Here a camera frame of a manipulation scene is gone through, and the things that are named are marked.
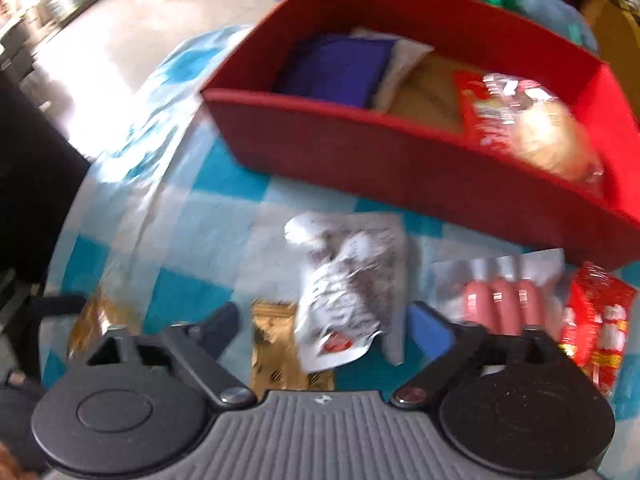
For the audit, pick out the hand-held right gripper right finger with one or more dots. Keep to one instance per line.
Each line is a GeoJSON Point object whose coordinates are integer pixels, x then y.
{"type": "Point", "coordinates": [430, 327]}

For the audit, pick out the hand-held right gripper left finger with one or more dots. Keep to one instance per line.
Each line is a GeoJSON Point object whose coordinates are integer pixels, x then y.
{"type": "Point", "coordinates": [225, 325]}

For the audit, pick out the gold snack packet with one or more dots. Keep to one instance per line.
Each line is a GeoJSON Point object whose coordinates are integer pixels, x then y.
{"type": "Point", "coordinates": [272, 355]}

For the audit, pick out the sausage packet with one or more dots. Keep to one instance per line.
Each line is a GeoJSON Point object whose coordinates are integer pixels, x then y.
{"type": "Point", "coordinates": [500, 295]}

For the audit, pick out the red gummy candy packet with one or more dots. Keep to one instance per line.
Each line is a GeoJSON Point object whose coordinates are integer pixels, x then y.
{"type": "Point", "coordinates": [600, 325]}

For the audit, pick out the red cardboard box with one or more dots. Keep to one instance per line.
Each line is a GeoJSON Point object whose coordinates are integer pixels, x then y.
{"type": "Point", "coordinates": [400, 160]}

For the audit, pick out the steamed cake packet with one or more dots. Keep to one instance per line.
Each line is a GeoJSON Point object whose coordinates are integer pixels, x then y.
{"type": "Point", "coordinates": [540, 135]}

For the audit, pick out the grey white snack packet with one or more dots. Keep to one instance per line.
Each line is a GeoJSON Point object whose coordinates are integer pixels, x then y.
{"type": "Point", "coordinates": [405, 62]}

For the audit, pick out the waffle biscuit packet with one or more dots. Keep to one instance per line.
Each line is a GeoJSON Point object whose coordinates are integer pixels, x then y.
{"type": "Point", "coordinates": [335, 70]}

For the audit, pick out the blue white checkered tablecloth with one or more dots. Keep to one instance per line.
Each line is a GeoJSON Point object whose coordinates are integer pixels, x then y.
{"type": "Point", "coordinates": [215, 200]}

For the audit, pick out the black furniture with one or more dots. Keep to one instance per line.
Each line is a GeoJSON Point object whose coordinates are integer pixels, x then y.
{"type": "Point", "coordinates": [30, 185]}

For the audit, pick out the blue rolled cushion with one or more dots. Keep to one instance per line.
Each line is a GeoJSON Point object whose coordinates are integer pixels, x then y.
{"type": "Point", "coordinates": [545, 10]}

